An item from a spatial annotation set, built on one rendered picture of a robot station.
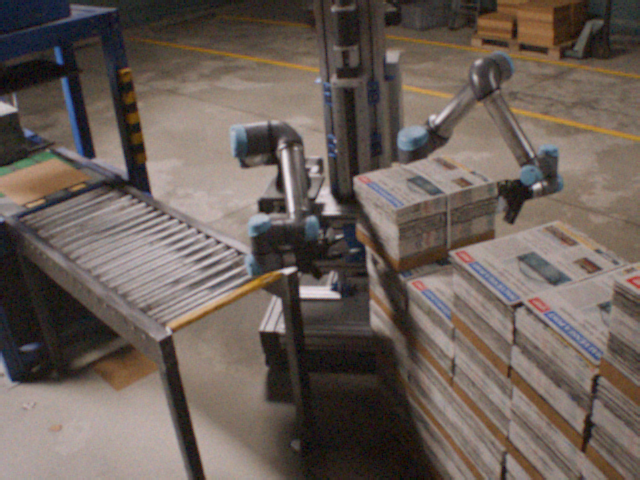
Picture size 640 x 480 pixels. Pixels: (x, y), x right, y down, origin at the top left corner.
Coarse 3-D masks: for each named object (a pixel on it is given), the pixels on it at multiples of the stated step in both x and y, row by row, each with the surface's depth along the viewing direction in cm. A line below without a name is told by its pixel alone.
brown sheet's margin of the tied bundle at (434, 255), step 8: (360, 232) 244; (360, 240) 246; (368, 240) 240; (376, 248) 236; (440, 248) 229; (384, 256) 232; (416, 256) 226; (424, 256) 227; (432, 256) 229; (440, 256) 230; (392, 264) 228; (400, 264) 224; (408, 264) 226; (416, 264) 227
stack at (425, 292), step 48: (384, 288) 241; (432, 288) 217; (384, 336) 252; (432, 336) 214; (384, 384) 267; (432, 384) 221; (480, 384) 192; (384, 432) 278; (432, 432) 231; (480, 432) 196; (528, 432) 172
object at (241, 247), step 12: (108, 180) 328; (132, 192) 312; (156, 204) 298; (180, 216) 285; (192, 228) 276; (204, 228) 274; (228, 240) 263; (240, 252) 256; (288, 276) 239; (264, 288) 252; (276, 288) 246; (288, 288) 241; (288, 300) 243
